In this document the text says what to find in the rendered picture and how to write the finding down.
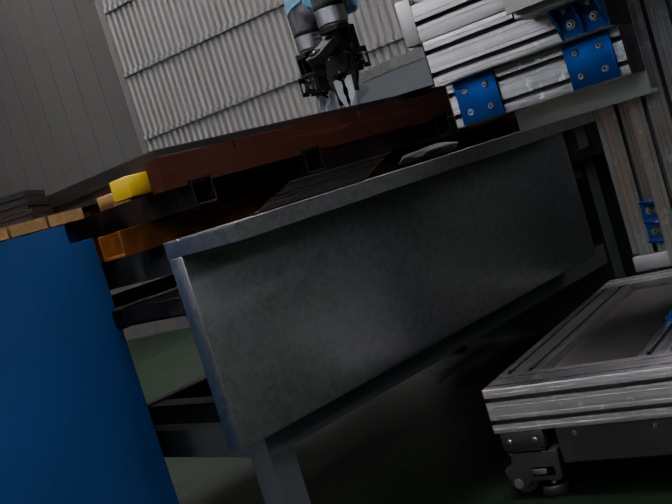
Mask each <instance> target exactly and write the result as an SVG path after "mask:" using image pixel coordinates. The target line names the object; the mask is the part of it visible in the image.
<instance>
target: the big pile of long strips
mask: <svg viewBox="0 0 672 504"><path fill-rule="evenodd" d="M45 194H46V193H45V190H22V191H19V192H16V193H12V194H9V195H6V196H3V197H0V228H4V227H8V226H12V225H16V224H20V223H23V222H27V221H31V220H35V219H39V218H43V217H47V216H50V215H54V212H53V207H51V208H50V206H49V204H50V202H48V199H47V196H45Z"/></svg>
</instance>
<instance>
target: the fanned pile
mask: <svg viewBox="0 0 672 504"><path fill-rule="evenodd" d="M391 153H392V151H391V152H387V153H384V154H380V155H377V156H374V157H370V158H367V159H363V160H360V161H356V162H353V163H350V164H346V165H343V166H339V167H336V168H332V169H329V170H325V171H322V172H319V173H315V174H312V175H308V176H305V177H301V178H298V179H295V180H291V181H288V184H286V185H284V187H285V188H282V189H280V190H281V192H277V193H276V196H273V197H270V200H269V201H266V204H264V207H262V208H260V209H258V212H255V213H253V214H252V216H255V215H258V214H261V213H264V212H267V211H270V210H274V209H277V208H280V207H283V206H286V205H289V204H293V203H296V202H299V201H302V200H305V199H308V198H312V197H315V196H318V195H321V194H324V193H327V192H331V191H334V190H337V189H340V188H343V187H346V186H350V185H353V184H356V183H359V182H362V181H364V180H363V179H364V178H367V177H368V175H369V174H372V172H371V171H374V168H376V167H378V164H381V162H380V161H384V158H386V157H388V154H391ZM379 159H380V160H379ZM377 162H378V163H377ZM367 165H368V166H367ZM365 168H366V169H365ZM366 170H367V171H366ZM355 171H356V172H355ZM363 171H364V172H363ZM364 173H365V174H364ZM353 174H354V175H353ZM361 174H362V175H361ZM351 177H352V178H351ZM359 177H360V178H359ZM340 178H341V179H340ZM348 178H349V179H348ZM356 178H357V179H356ZM338 181H339V182H338ZM346 181H347V182H346ZM354 181H355V182H354ZM327 182H328V183H327ZM335 182H336V183H335ZM317 185H318V186H317ZM325 185H326V186H325ZM322 186H323V187H322ZM304 189H305V190H304ZM312 189H313V190H312ZM299 193H300V194H299ZM281 196H282V197H281ZM286 197H287V198H286ZM271 199H272V200H271ZM273 201H274V202H273Z"/></svg>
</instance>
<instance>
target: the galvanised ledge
mask: <svg viewBox="0 0 672 504"><path fill-rule="evenodd" d="M594 121H595V118H594V115H593V111H591V112H588V113H585V114H581V115H578V116H575V117H571V118H568V119H565V120H561V121H558V122H555V123H551V124H548V125H545V126H541V127H538V128H535V129H531V130H528V131H525V132H519V131H518V133H515V134H512V135H509V136H506V135H505V136H506V137H503V136H502V138H500V137H499V139H496V140H493V141H490V142H487V141H486V142H487V143H484V142H483V143H484V144H481V143H480V145H478V144H477V146H474V147H471V148H468V147H467V148H468V149H465V148H464V150H463V149H461V150H458V151H455V152H452V153H449V154H446V155H443V156H440V157H437V158H434V159H430V160H427V161H423V162H420V163H417V164H413V165H410V166H407V167H404V168H401V169H398V170H394V171H391V172H388V173H385V174H382V175H379V176H375V177H372V178H369V179H366V180H364V181H362V182H359V183H356V184H353V185H350V186H346V187H343V188H340V189H337V190H334V191H331V192H327V193H324V194H321V195H318V196H315V197H312V198H308V199H305V200H302V201H299V202H296V203H293V204H289V205H286V206H283V207H280V208H277V209H274V210H270V211H267V212H264V213H261V214H258V215H255V216H249V217H245V218H242V219H239V220H236V221H233V222H230V223H226V224H223V225H220V226H217V227H214V228H211V229H207V230H204V231H201V232H198V233H195V234H191V235H188V236H185V237H182V238H179V239H176V240H172V241H169V242H166V243H163V245H164V248H165V251H166V254H167V257H168V260H171V259H174V258H178V257H182V256H185V255H189V254H193V253H197V252H200V251H204V250H208V249H212V248H215V247H219V246H223V245H226V244H230V243H234V242H238V241H241V240H244V239H247V238H250V237H253V236H256V235H259V234H262V233H265V232H268V231H271V230H274V229H277V228H280V227H282V226H285V225H288V224H291V223H294V222H297V221H300V220H303V219H306V218H309V217H312V216H315V215H318V214H321V213H324V212H327V211H330V210H333V209H336V208H339V207H342V206H345V205H348V204H351V203H354V202H357V201H360V200H362V199H365V198H368V197H371V196H374V195H377V194H380V193H383V192H386V191H389V190H392V189H395V188H398V187H401V186H404V185H407V184H410V183H413V182H416V181H419V180H422V179H425V178H428V177H431V176H434V175H437V174H439V173H442V172H445V171H448V170H451V169H454V168H457V167H460V166H463V165H466V164H469V163H472V162H475V161H478V160H481V159H484V158H487V157H490V156H493V155H496V154H499V153H502V152H505V151H508V150H511V149H514V148H517V147H519V146H522V145H525V144H528V143H531V142H534V141H537V140H540V139H543V138H546V137H549V136H552V135H555V134H558V133H561V132H564V131H567V130H570V129H573V128H576V127H579V126H582V125H585V124H588V123H591V122H594Z"/></svg>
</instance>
